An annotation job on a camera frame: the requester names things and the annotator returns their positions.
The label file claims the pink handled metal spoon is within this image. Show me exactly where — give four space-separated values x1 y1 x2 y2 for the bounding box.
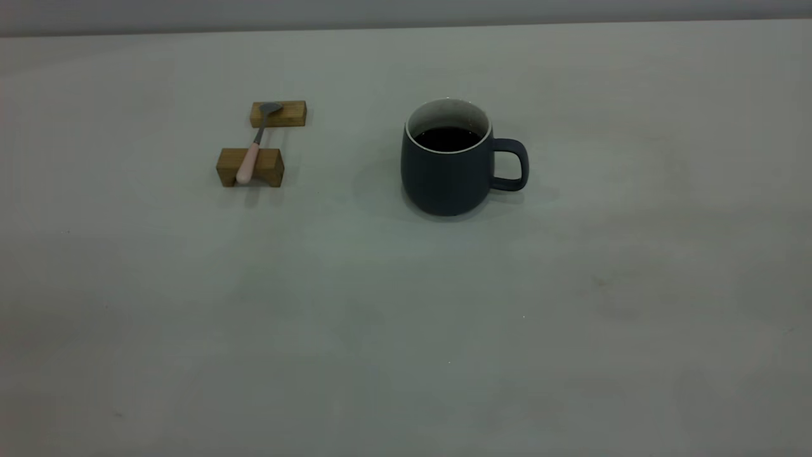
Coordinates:
235 102 284 186

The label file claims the flat wooden block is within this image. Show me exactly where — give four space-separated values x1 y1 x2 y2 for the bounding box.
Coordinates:
249 100 308 129

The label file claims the arched wooden block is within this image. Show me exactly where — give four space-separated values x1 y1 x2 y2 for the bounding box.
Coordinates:
216 147 285 188

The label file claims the dark grey ceramic mug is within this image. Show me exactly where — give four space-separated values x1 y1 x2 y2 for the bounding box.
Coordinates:
400 98 530 217

